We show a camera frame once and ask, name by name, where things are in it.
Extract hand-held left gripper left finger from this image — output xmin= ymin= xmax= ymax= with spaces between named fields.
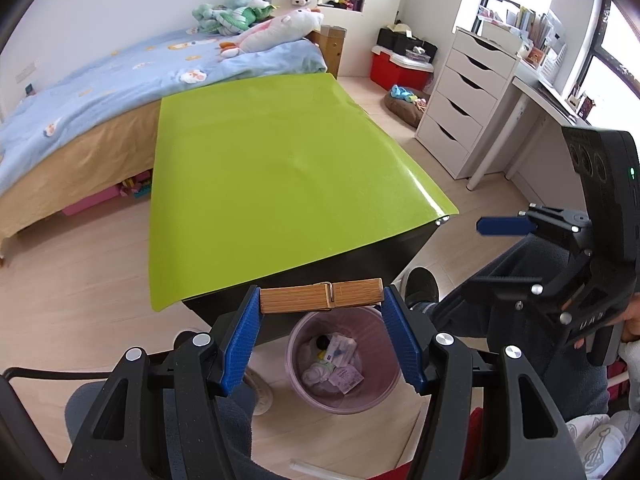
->
xmin=62 ymin=285 xmax=263 ymax=480

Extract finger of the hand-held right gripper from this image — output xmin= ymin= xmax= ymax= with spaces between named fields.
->
xmin=476 ymin=203 xmax=595 ymax=249
xmin=462 ymin=271 xmax=572 ymax=327

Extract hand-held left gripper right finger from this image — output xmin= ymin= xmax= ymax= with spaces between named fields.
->
xmin=382 ymin=284 xmax=588 ymax=480

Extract pink plastic waste bin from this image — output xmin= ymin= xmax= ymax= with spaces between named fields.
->
xmin=285 ymin=307 xmax=404 ymax=415

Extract wooden clothespin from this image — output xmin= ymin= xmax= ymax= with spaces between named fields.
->
xmin=260 ymin=278 xmax=386 ymax=315

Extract person's right hand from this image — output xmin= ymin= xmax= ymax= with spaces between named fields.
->
xmin=620 ymin=294 xmax=640 ymax=345

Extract white slipper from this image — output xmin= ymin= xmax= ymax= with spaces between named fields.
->
xmin=244 ymin=366 xmax=274 ymax=417

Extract person's foot in slipper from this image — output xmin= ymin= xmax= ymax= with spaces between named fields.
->
xmin=401 ymin=266 xmax=441 ymax=312

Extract white blue packet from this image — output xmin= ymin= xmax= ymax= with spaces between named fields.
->
xmin=322 ymin=332 xmax=359 ymax=367

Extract white plastic packet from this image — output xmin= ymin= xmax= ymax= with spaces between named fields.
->
xmin=327 ymin=365 xmax=367 ymax=394

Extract white desk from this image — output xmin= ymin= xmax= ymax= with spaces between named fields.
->
xmin=466 ymin=66 xmax=597 ymax=197

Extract small picture frames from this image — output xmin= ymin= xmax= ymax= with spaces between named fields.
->
xmin=566 ymin=86 xmax=599 ymax=122

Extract white drawer unit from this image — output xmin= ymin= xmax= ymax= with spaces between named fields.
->
xmin=415 ymin=26 xmax=522 ymax=181

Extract brown pet bed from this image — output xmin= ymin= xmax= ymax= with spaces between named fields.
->
xmin=383 ymin=86 xmax=427 ymax=129

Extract green top table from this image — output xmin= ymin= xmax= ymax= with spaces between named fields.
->
xmin=148 ymin=72 xmax=460 ymax=347

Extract white printed garment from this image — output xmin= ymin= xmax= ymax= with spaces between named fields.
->
xmin=564 ymin=409 xmax=637 ymax=480

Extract red storage box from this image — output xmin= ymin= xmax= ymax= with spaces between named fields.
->
xmin=370 ymin=46 xmax=435 ymax=92

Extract colourful toys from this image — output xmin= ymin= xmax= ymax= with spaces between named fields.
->
xmin=116 ymin=171 xmax=154 ymax=202

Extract row of books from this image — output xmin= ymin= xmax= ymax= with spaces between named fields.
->
xmin=476 ymin=4 xmax=569 ymax=61

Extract pink box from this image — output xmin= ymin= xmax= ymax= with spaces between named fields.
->
xmin=61 ymin=189 xmax=127 ymax=217

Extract black bags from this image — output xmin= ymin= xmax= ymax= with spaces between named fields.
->
xmin=376 ymin=26 xmax=440 ymax=59

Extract black chair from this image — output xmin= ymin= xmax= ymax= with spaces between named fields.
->
xmin=0 ymin=366 xmax=68 ymax=480

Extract wooden nightstand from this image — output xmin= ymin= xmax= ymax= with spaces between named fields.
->
xmin=312 ymin=25 xmax=347 ymax=79

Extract light blue printed blanket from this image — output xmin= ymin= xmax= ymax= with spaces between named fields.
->
xmin=0 ymin=25 xmax=329 ymax=196

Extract white pink unicorn plush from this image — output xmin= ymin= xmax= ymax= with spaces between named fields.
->
xmin=218 ymin=6 xmax=324 ymax=59

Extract green plush toy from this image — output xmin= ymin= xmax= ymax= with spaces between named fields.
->
xmin=192 ymin=0 xmax=277 ymax=37

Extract white wire basket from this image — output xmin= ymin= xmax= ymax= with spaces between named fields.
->
xmin=536 ymin=41 xmax=569 ymax=87

